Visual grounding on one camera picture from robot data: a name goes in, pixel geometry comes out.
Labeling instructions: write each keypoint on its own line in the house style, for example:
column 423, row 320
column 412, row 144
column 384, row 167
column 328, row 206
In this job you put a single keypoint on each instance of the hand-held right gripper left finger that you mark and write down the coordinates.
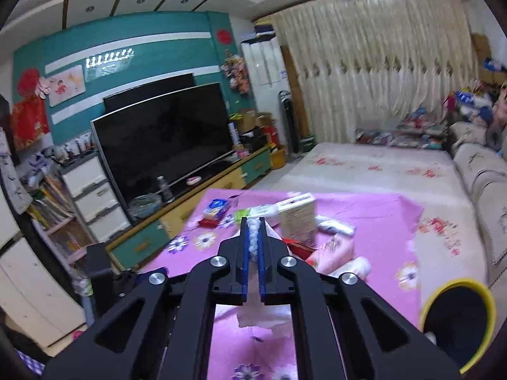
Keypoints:
column 243, row 269

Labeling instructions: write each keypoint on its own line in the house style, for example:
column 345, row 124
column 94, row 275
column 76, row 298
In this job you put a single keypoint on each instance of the shelf of books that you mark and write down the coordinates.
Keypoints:
column 49, row 206

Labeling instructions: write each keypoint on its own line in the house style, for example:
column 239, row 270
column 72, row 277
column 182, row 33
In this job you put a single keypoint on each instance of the white cabinet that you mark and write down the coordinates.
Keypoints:
column 35, row 285

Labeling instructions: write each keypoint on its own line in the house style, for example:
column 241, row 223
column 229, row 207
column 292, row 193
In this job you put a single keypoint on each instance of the pale wall picture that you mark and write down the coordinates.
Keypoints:
column 65, row 85

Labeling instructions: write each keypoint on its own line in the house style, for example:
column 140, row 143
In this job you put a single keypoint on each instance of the teal and yellow TV cabinet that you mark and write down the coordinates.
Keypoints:
column 138, row 245

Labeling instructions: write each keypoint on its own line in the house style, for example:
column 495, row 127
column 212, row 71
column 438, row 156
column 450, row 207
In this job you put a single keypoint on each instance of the hanging flower decoration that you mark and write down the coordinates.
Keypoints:
column 234, row 71

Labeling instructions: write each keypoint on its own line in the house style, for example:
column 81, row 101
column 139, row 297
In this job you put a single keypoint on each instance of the white drawer unit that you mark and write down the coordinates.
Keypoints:
column 93, row 202

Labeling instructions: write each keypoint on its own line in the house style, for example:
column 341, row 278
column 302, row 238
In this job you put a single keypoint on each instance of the black box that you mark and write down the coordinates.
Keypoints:
column 99, row 269

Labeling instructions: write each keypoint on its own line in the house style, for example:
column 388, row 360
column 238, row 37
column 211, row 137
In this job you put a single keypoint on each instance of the row of plush toys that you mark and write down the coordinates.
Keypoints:
column 483, row 107

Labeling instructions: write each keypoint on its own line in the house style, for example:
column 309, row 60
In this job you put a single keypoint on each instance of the white standing air conditioner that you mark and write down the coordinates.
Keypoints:
column 263, row 71

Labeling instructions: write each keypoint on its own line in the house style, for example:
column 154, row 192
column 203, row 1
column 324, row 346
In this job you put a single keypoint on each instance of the yellow trash bin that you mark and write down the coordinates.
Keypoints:
column 455, row 324

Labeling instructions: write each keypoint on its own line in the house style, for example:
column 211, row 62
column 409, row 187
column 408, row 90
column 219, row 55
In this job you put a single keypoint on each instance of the blue yellow snack box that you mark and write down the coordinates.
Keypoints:
column 216, row 208

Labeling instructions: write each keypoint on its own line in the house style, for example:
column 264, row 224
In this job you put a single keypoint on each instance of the clear plastic bottle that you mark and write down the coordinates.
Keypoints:
column 164, row 190

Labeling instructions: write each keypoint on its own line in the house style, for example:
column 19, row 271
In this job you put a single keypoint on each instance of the open cardboard boxes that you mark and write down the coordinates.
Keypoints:
column 251, row 120

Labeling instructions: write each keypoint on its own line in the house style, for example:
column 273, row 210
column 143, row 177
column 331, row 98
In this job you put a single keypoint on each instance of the black tower fan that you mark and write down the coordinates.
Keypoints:
column 288, row 126

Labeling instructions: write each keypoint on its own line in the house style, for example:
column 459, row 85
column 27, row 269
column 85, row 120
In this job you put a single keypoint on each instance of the black wall-mounted screen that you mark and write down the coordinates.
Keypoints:
column 138, row 95

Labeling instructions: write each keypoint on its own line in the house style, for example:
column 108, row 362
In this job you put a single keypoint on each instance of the green box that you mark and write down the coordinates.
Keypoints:
column 307, row 143

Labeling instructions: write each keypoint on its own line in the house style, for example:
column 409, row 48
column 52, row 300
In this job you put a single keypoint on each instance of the pink soft packet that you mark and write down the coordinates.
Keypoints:
column 334, row 249

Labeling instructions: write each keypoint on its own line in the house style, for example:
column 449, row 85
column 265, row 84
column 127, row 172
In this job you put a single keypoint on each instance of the small pink dish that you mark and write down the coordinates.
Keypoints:
column 194, row 180

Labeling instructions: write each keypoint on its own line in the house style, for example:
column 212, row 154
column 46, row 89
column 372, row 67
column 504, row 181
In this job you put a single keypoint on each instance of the clear glass bowl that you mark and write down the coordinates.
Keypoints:
column 144, row 205

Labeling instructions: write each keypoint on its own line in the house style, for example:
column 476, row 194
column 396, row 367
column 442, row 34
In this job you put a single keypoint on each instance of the stacked brown cardboard boxes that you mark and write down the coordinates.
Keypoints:
column 485, row 55

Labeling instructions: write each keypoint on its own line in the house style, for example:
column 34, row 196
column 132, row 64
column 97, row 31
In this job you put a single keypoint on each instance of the white tissue paper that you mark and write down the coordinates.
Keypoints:
column 253, row 241

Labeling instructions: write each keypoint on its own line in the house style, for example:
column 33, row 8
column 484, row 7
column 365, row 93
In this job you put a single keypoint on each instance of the small yellow bucket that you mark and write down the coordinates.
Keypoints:
column 278, row 158

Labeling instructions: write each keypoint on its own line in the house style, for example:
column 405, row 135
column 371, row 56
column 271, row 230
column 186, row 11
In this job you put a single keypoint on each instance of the red flat packet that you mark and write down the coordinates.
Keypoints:
column 208, row 223

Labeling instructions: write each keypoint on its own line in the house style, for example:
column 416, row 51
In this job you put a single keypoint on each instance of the cream patterned curtain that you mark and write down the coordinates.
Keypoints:
column 376, row 67

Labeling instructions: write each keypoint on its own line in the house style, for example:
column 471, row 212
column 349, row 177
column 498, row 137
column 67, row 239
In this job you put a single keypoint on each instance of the red round wall decoration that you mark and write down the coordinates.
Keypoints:
column 224, row 36

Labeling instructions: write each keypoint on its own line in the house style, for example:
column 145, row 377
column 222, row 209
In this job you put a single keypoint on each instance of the green and white plastic bottle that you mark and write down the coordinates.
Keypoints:
column 257, row 210

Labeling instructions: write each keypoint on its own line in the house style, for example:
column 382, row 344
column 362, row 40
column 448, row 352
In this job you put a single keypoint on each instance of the large black television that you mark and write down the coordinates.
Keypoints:
column 158, row 146

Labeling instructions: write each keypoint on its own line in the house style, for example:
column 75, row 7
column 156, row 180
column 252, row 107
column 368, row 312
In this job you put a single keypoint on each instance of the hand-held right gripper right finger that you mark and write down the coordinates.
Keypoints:
column 261, row 269

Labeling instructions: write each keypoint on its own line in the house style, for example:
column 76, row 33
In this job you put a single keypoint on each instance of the cream floral floor mat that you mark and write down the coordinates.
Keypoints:
column 376, row 174

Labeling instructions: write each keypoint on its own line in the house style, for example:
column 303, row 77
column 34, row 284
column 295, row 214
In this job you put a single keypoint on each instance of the beige fabric sofa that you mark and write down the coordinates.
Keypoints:
column 483, row 190

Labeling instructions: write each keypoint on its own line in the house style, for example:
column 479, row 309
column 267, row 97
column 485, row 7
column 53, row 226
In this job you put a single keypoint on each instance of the white toothpaste tube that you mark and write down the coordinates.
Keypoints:
column 334, row 225

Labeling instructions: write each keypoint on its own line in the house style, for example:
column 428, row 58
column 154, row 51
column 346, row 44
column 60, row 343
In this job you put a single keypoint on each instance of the red fan wall decoration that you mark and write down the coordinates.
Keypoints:
column 29, row 82

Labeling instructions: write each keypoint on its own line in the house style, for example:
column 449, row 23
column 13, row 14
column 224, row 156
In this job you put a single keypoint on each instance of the pink floral tablecloth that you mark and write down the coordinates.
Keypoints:
column 376, row 225

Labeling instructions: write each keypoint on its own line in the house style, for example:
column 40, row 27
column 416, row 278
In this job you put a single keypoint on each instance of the red wall hanging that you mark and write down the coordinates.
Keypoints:
column 29, row 122

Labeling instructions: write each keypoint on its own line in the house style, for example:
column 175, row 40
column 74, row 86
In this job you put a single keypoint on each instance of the beige paper carton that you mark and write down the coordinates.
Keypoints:
column 297, row 221

